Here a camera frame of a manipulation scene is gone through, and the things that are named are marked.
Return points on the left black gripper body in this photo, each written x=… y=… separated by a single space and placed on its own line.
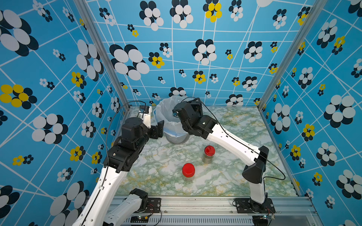
x=155 y=131

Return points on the red-lid jar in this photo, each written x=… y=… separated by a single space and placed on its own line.
x=208 y=155
x=188 y=171

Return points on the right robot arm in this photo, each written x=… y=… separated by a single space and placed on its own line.
x=194 y=122

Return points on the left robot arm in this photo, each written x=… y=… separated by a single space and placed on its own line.
x=135 y=133

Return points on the white bin liner bag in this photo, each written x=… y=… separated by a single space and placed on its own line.
x=164 y=112

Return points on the left circuit board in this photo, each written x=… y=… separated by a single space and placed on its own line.
x=140 y=219

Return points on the circuit board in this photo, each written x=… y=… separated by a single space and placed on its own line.
x=140 y=219
x=263 y=220

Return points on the right circuit board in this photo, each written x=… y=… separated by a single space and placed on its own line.
x=263 y=220

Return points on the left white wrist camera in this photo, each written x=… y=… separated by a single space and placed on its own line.
x=145 y=114

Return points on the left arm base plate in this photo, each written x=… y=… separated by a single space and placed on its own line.
x=153 y=206

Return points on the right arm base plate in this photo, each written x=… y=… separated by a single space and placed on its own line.
x=247 y=205

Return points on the left aluminium corner post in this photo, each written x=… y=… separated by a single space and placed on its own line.
x=85 y=14

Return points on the aluminium corner post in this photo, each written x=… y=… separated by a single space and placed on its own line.
x=85 y=14
x=300 y=37

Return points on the aluminium front rail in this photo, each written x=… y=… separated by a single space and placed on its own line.
x=219 y=211

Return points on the right aluminium corner post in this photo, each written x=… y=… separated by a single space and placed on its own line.
x=300 y=37

